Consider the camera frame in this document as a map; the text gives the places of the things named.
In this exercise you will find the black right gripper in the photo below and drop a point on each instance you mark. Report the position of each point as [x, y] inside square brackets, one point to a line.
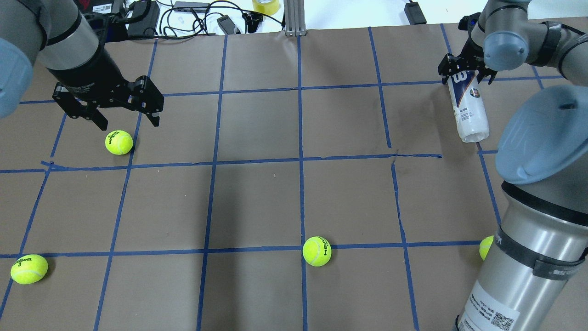
[471, 57]

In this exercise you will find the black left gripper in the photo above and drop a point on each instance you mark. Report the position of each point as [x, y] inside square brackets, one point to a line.
[88, 73]

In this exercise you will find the white tennis ball can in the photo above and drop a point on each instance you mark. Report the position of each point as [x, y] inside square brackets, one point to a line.
[468, 107]

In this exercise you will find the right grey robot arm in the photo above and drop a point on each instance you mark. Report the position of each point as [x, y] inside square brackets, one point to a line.
[273, 206]

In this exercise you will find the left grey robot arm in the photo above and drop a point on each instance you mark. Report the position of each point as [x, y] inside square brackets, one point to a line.
[57, 34]

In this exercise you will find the Wilson 3 tennis ball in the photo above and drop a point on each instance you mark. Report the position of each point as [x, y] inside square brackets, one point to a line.
[119, 142]

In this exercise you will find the yellow tennis ball near base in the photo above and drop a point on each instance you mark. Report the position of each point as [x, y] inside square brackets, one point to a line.
[29, 269]
[485, 246]

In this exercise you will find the Head yellow tennis ball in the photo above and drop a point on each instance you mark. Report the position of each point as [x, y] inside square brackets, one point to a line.
[317, 251]

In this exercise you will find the black power adapter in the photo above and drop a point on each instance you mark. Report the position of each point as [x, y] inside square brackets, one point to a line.
[414, 13]

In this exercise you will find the black laptop charger brick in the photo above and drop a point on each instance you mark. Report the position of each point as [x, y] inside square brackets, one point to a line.
[145, 15]

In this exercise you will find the yellow tape roll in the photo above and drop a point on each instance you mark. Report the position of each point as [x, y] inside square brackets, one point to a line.
[267, 7]

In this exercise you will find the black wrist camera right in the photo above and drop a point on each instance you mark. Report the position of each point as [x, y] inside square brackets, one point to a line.
[468, 22]

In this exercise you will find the aluminium frame post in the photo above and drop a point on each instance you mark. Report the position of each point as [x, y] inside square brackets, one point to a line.
[294, 18]

